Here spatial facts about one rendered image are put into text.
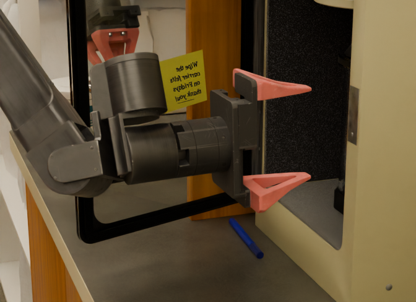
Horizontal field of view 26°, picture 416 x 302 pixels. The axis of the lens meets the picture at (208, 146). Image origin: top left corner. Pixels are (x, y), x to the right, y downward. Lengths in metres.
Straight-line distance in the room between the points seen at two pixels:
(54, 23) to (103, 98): 1.47
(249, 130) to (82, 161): 0.17
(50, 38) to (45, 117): 1.47
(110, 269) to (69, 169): 0.43
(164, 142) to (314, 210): 0.46
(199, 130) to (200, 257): 0.46
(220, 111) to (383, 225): 0.32
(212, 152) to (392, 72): 0.29
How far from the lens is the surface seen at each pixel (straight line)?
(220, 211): 1.47
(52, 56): 2.39
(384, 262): 1.18
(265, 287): 1.24
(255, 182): 0.96
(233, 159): 0.90
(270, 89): 0.90
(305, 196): 1.36
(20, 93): 0.93
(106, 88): 0.91
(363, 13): 1.07
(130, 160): 0.88
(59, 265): 1.68
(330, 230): 1.24
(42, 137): 0.91
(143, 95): 0.89
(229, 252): 1.35
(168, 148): 0.88
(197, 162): 0.90
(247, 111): 0.89
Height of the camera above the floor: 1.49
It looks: 17 degrees down
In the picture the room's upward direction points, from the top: straight up
